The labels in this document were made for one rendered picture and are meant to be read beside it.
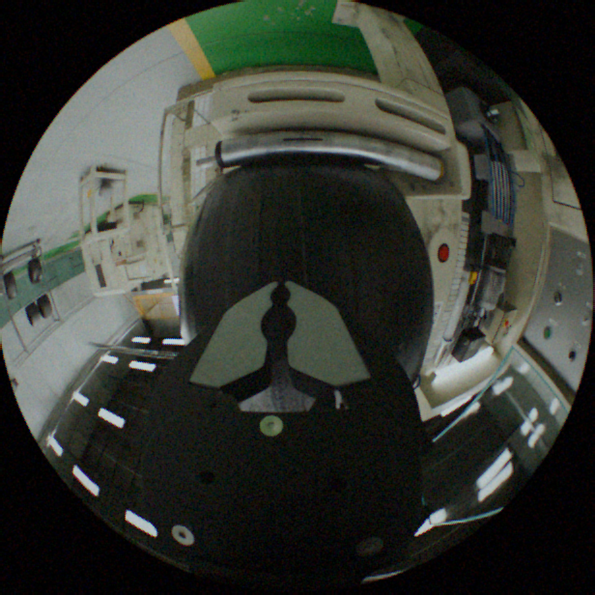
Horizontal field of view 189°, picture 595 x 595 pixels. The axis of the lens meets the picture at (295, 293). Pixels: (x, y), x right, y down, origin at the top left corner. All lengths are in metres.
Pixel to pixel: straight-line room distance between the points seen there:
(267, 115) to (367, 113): 0.12
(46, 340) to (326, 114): 11.21
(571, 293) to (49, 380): 12.03
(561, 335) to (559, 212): 0.31
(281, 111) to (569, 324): 0.77
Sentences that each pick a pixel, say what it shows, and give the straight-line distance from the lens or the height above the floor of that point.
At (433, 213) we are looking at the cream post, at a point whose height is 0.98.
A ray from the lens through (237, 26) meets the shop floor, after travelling 1.14.
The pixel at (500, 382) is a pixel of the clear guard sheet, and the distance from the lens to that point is 0.78.
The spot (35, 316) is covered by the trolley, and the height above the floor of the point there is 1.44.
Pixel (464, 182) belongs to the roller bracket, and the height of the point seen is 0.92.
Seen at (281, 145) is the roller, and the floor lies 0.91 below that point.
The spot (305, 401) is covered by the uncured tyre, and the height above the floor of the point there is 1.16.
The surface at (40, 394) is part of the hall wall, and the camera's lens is 11.39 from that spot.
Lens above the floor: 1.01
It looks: 24 degrees up
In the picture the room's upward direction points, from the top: 177 degrees clockwise
